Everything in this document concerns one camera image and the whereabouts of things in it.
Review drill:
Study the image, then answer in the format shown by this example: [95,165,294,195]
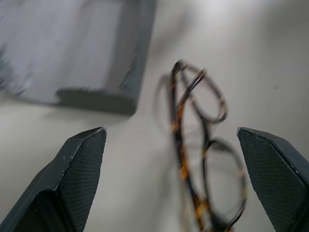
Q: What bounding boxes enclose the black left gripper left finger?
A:
[0,126,107,232]

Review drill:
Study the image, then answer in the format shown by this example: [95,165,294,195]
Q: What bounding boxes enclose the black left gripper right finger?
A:
[237,127,309,232]

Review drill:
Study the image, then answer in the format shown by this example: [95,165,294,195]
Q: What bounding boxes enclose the tortoiseshell glasses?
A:
[170,59,249,232]

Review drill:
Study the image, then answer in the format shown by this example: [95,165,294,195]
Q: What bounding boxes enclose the grey glasses case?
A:
[0,0,157,116]

